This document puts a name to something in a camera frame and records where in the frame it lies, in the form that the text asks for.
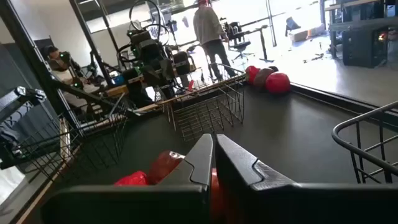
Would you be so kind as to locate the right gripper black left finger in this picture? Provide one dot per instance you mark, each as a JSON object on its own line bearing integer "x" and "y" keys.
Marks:
{"x": 130, "y": 205}

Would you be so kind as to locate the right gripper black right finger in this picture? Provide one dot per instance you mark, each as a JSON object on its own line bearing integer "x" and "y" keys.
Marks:
{"x": 280, "y": 205}

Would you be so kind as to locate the red bell pepper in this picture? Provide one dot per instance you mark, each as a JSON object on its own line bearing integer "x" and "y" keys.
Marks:
{"x": 132, "y": 180}

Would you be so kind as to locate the dark brown round fruit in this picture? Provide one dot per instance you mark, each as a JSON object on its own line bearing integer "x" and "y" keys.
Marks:
{"x": 262, "y": 77}

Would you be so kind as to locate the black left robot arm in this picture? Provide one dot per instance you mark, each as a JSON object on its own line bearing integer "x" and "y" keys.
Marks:
{"x": 149, "y": 62}

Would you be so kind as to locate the person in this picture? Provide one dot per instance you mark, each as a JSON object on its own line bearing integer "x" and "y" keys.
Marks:
{"x": 57, "y": 60}
{"x": 206, "y": 28}

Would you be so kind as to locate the black floor stand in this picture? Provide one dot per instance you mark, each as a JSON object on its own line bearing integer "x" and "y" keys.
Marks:
{"x": 263, "y": 43}

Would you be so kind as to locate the black office chair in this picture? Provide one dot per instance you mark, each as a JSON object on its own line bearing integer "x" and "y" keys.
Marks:
{"x": 241, "y": 46}

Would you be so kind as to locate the cardboard box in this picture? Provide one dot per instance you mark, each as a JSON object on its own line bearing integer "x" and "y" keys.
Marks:
{"x": 306, "y": 34}

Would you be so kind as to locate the black computer tower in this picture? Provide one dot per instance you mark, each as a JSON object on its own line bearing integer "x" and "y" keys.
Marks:
{"x": 363, "y": 46}

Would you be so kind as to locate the black metal bracket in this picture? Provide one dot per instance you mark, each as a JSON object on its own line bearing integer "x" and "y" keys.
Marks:
{"x": 18, "y": 99}

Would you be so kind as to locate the black frame post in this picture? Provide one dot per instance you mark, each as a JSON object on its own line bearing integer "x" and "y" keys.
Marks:
{"x": 91, "y": 40}
{"x": 38, "y": 62}

